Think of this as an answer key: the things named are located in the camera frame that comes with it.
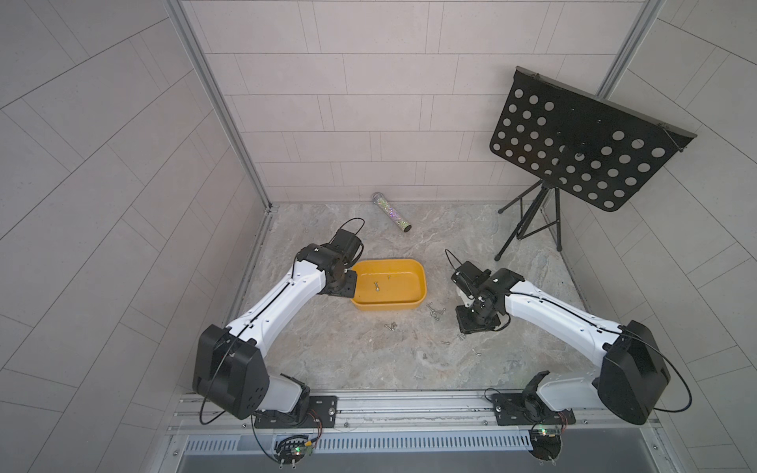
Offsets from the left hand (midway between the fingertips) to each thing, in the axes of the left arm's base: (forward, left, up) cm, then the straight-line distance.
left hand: (346, 285), depth 83 cm
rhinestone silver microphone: (+42, -8, -7) cm, 43 cm away
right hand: (-11, -32, -5) cm, 34 cm away
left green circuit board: (-37, +9, -9) cm, 39 cm away
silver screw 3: (+9, -12, -10) cm, 18 cm away
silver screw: (-8, -13, -10) cm, 18 cm away
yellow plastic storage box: (+5, -12, -9) cm, 16 cm away
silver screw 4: (-15, -37, -10) cm, 41 cm away
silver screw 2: (+6, -8, -10) cm, 14 cm away
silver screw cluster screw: (-4, -26, -10) cm, 28 cm away
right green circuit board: (-35, -50, -11) cm, 62 cm away
